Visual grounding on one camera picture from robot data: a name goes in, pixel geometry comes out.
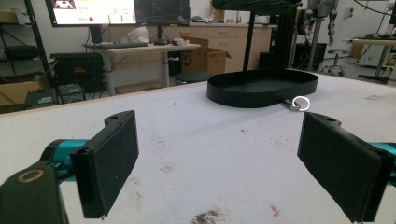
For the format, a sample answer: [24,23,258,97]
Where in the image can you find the grey metal stand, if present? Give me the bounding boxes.
[297,0,340,72]

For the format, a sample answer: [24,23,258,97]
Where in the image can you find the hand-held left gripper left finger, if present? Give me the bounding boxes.
[69,109,140,219]

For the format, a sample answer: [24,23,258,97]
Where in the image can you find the black jewelry stand with tray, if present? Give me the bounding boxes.
[205,0,319,109]

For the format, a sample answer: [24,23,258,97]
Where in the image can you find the white ring with metal clasp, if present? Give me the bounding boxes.
[281,95,311,112]

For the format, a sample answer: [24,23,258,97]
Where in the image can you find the open cardboard box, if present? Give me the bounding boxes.
[181,36,232,75]

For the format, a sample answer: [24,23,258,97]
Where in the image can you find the black electronic device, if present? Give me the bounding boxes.
[24,88,59,110]

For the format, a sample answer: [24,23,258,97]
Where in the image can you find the dark computer monitor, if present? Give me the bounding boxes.
[134,0,191,27]

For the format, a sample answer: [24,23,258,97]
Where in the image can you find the black metal shelf frame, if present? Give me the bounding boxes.
[0,0,57,88]

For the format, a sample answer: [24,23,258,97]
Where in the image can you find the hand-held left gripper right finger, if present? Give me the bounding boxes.
[297,111,396,224]

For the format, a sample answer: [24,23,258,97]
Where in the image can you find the black metal post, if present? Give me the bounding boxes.
[272,6,298,70]

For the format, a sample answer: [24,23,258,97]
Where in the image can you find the large flat cardboard box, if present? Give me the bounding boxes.
[0,73,50,108]

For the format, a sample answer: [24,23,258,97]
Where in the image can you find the bright computer monitor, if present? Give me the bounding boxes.
[45,0,138,28]

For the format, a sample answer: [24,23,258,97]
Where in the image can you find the light wooden desk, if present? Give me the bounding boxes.
[83,42,202,97]

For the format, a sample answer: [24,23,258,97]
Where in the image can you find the wooden cabinet row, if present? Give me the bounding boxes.
[106,22,278,75]

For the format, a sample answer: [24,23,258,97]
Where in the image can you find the black keyboard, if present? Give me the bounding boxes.
[87,42,149,50]

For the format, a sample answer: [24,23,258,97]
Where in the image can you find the white plastic bag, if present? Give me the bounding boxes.
[127,26,151,44]

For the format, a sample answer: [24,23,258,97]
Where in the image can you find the wooden side table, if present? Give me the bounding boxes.
[342,36,396,85]

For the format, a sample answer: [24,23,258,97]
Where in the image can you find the black case with red label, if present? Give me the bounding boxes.
[49,51,106,93]

